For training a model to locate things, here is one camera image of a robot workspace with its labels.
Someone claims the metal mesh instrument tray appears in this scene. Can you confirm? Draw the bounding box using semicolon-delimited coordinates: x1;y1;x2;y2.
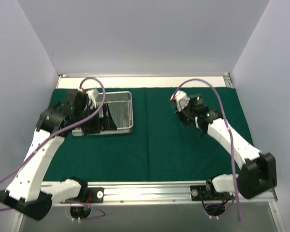
72;91;133;137

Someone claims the green surgical cloth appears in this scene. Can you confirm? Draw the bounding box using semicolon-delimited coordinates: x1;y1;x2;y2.
42;87;254;182

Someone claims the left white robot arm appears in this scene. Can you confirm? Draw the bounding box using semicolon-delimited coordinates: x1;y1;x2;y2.
0;88;110;221

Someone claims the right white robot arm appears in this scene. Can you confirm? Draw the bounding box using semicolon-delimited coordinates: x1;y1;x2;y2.
176;103;277;200

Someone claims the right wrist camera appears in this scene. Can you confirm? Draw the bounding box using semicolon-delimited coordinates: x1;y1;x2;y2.
170;90;203;112

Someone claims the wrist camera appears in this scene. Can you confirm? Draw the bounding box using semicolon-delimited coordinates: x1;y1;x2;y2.
170;90;203;112
81;88;99;109

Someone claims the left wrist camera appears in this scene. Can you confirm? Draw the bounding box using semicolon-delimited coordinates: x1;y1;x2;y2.
81;88;99;109

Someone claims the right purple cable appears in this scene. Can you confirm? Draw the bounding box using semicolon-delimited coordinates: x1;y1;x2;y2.
174;78;244;222

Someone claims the purple cable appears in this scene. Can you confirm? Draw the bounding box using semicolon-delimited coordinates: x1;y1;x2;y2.
174;78;244;222
0;77;107;219

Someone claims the aluminium right side rail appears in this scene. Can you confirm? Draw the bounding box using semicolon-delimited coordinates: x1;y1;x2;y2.
223;72;233;88

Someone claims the aluminium rail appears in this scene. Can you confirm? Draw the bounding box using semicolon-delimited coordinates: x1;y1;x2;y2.
16;181;278;208
223;72;233;88

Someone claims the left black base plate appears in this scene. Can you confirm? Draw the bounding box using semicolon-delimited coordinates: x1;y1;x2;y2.
64;187;104;203

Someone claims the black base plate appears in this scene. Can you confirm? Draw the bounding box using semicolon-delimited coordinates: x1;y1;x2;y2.
64;187;104;203
190;184;234;201

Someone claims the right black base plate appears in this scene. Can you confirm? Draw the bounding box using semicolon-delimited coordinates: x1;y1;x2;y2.
190;184;234;201

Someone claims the aluminium front rail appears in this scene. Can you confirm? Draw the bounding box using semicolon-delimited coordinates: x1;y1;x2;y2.
16;181;278;208

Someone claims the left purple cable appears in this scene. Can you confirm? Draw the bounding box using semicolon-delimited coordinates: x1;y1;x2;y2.
0;77;107;219

